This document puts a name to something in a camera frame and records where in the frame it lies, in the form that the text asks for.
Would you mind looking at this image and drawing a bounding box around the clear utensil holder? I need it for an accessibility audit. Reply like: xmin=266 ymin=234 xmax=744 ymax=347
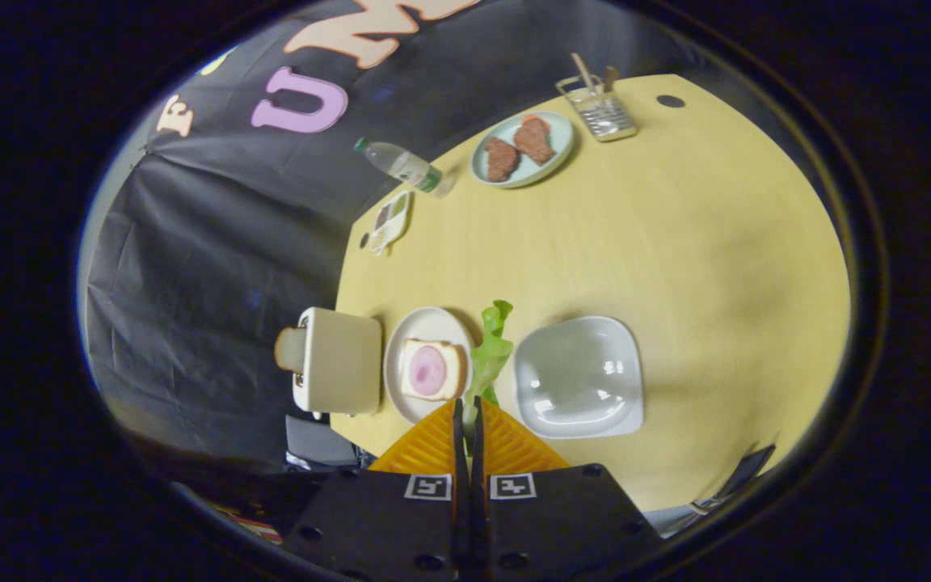
xmin=556 ymin=74 xmax=638 ymax=143

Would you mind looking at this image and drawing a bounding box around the dark chair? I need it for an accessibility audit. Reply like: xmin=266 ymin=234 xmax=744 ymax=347
xmin=688 ymin=443 xmax=777 ymax=518
xmin=284 ymin=414 xmax=369 ymax=472

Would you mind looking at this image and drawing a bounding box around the green lettuce leaf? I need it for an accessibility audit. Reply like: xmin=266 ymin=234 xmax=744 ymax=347
xmin=463 ymin=300 xmax=515 ymax=437

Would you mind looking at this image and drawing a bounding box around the clear plastic water bottle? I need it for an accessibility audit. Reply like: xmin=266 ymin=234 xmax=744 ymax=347
xmin=354 ymin=137 xmax=454 ymax=197

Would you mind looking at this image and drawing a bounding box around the white divided seasoning dish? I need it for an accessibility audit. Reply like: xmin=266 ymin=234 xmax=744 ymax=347
xmin=367 ymin=190 xmax=413 ymax=255

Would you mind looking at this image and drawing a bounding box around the white round plate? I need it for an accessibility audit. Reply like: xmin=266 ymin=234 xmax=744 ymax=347
xmin=382 ymin=306 xmax=476 ymax=425

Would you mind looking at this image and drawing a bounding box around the white bread slice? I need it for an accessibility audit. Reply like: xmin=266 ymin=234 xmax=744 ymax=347
xmin=399 ymin=338 xmax=466 ymax=403

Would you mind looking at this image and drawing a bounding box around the brown crust toast slice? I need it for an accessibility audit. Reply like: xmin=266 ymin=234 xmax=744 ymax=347
xmin=274 ymin=327 xmax=309 ymax=374

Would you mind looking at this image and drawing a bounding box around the brown meat piece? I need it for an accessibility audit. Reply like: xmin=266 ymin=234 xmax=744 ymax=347
xmin=513 ymin=114 xmax=557 ymax=167
xmin=484 ymin=137 xmax=521 ymax=183

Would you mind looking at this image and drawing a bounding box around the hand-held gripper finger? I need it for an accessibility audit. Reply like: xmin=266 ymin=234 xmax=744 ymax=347
xmin=281 ymin=398 xmax=470 ymax=582
xmin=470 ymin=396 xmax=664 ymax=582

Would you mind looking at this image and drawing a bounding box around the light blue round plate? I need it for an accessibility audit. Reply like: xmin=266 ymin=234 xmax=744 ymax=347
xmin=470 ymin=110 xmax=576 ymax=189

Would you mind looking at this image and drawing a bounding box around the cream toaster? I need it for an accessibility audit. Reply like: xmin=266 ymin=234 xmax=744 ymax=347
xmin=292 ymin=307 xmax=383 ymax=415

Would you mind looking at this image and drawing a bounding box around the pink ham slice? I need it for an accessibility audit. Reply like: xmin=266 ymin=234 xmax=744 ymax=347
xmin=409 ymin=345 xmax=450 ymax=397

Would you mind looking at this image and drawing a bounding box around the white square plate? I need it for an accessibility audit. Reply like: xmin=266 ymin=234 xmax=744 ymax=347
xmin=512 ymin=315 xmax=644 ymax=440

